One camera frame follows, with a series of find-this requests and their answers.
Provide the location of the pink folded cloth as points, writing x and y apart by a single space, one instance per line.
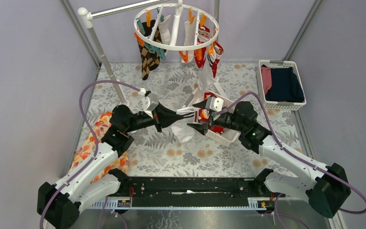
266 78

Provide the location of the floral patterned table mat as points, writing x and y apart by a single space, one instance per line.
157 154

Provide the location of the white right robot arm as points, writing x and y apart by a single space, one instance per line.
314 182

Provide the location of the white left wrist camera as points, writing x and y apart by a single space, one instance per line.
149 102

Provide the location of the brown argyle sock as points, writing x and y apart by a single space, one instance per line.
150 60

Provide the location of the small red hanging sock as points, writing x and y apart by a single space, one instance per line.
219 50

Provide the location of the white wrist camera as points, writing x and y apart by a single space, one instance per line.
149 102
214 104

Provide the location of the white round clip hanger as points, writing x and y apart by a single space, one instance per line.
201 19

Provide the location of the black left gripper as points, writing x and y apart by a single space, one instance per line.
157 118

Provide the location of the white sock with black stripes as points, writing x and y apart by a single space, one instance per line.
206 76

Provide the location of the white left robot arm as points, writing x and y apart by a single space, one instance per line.
60 204

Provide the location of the red dotted sock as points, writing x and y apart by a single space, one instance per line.
217 129

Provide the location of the white sock basket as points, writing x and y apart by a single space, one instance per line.
226 137

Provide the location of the orange floral cloth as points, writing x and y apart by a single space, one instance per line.
88 146

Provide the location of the silver drying rack frame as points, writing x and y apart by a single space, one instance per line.
87 17

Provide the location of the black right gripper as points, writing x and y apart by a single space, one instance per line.
202 128

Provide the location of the red white hanging sock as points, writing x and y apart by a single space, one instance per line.
202 37

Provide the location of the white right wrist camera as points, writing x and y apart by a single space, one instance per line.
214 104

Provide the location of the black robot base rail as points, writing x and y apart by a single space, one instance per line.
187 193

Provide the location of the orange clothes clip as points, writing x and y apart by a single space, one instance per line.
184 56
211 51

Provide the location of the white basket with dark clothes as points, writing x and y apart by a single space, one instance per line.
273 104

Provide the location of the dark navy folded cloth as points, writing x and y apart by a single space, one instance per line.
285 86

